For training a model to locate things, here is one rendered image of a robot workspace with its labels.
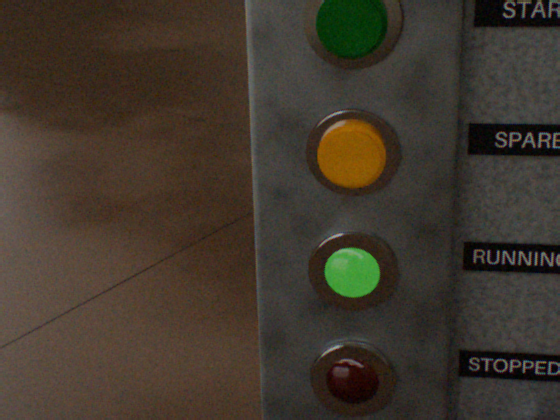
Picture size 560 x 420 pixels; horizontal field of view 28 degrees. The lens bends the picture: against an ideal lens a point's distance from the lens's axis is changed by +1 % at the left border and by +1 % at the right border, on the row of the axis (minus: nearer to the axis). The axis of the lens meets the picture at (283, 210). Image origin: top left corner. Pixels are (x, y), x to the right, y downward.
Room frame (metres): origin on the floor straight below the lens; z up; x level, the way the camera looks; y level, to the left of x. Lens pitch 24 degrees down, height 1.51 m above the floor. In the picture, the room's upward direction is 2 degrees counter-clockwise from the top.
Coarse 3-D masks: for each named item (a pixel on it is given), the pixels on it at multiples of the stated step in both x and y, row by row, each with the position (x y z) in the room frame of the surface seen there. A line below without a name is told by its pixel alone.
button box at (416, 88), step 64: (256, 0) 0.41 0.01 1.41; (448, 0) 0.40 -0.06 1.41; (256, 64) 0.41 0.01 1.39; (320, 64) 0.40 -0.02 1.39; (384, 64) 0.40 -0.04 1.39; (448, 64) 0.40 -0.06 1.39; (256, 128) 0.41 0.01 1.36; (448, 128) 0.40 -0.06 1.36; (256, 192) 0.41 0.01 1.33; (320, 192) 0.40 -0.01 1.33; (384, 192) 0.40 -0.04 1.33; (448, 192) 0.40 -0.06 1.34; (256, 256) 0.41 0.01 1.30; (448, 256) 0.40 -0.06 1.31; (320, 320) 0.40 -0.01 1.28; (384, 320) 0.40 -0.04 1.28; (448, 320) 0.40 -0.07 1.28; (448, 384) 0.40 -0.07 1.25
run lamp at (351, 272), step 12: (336, 252) 0.40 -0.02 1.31; (348, 252) 0.40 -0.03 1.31; (360, 252) 0.40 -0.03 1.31; (336, 264) 0.40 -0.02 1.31; (348, 264) 0.40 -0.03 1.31; (360, 264) 0.40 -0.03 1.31; (372, 264) 0.40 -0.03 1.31; (336, 276) 0.40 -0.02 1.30; (348, 276) 0.39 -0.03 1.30; (360, 276) 0.39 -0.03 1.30; (372, 276) 0.39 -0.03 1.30; (336, 288) 0.40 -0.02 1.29; (348, 288) 0.40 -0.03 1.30; (360, 288) 0.39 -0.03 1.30; (372, 288) 0.40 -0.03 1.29
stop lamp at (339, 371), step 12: (348, 360) 0.40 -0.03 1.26; (360, 360) 0.40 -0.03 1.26; (336, 372) 0.40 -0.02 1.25; (348, 372) 0.40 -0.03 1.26; (360, 372) 0.40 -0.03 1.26; (372, 372) 0.40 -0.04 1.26; (336, 384) 0.40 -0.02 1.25; (348, 384) 0.39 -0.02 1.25; (360, 384) 0.39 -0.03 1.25; (372, 384) 0.40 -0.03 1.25; (336, 396) 0.40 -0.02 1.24; (348, 396) 0.40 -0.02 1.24; (360, 396) 0.39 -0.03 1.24; (372, 396) 0.40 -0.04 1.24
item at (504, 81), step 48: (480, 48) 0.41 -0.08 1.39; (528, 48) 0.41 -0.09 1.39; (480, 96) 0.41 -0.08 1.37; (528, 96) 0.41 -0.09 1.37; (480, 192) 0.41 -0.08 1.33; (528, 192) 0.41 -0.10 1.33; (480, 240) 0.41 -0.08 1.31; (528, 240) 0.41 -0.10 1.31; (480, 288) 0.41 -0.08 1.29; (528, 288) 0.41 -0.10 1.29; (480, 336) 0.41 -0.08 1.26; (528, 336) 0.41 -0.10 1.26; (480, 384) 0.41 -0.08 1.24; (528, 384) 0.41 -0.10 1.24
